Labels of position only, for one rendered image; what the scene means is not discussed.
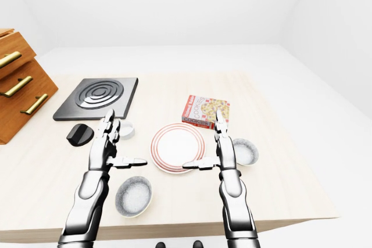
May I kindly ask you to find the wooden cabinet drawer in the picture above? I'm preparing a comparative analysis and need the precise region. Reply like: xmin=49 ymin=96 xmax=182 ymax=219
xmin=0 ymin=31 xmax=37 ymax=81
xmin=0 ymin=57 xmax=49 ymax=107
xmin=0 ymin=80 xmax=59 ymax=145

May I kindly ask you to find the wooden cabinet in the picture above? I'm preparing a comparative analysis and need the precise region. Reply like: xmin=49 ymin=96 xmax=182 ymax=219
xmin=0 ymin=28 xmax=59 ymax=145

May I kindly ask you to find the small white ramekin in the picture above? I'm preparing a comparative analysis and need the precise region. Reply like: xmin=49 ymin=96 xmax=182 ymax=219
xmin=117 ymin=120 xmax=137 ymax=140

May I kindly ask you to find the round black stove knob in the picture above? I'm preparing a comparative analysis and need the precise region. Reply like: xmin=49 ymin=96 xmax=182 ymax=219
xmin=66 ymin=123 xmax=95 ymax=148

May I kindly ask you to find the patterned black and white bowl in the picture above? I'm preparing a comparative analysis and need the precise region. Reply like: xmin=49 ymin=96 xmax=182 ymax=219
xmin=115 ymin=175 xmax=153 ymax=219
xmin=231 ymin=138 xmax=259 ymax=167

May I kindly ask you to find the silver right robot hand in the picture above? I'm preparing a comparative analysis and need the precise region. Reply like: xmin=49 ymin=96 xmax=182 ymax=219
xmin=181 ymin=109 xmax=241 ymax=175

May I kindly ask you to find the brass drawer handle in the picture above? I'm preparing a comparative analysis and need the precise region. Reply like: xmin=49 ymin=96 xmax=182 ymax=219
xmin=0 ymin=76 xmax=34 ymax=99
xmin=0 ymin=51 xmax=23 ymax=69
xmin=19 ymin=93 xmax=49 ymax=116

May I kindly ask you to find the flat dark stove plate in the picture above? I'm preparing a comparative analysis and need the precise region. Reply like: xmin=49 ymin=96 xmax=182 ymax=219
xmin=52 ymin=77 xmax=140 ymax=122

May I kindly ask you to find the red printed cookie box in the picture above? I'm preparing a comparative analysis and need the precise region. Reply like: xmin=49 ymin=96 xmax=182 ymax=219
xmin=181 ymin=94 xmax=231 ymax=131

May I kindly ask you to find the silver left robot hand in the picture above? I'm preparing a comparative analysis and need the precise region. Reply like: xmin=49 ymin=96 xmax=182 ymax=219
xmin=88 ymin=109 xmax=148 ymax=174

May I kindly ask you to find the white plate with red rings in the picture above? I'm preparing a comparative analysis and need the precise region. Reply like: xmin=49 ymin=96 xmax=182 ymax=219
xmin=149 ymin=123 xmax=207 ymax=175

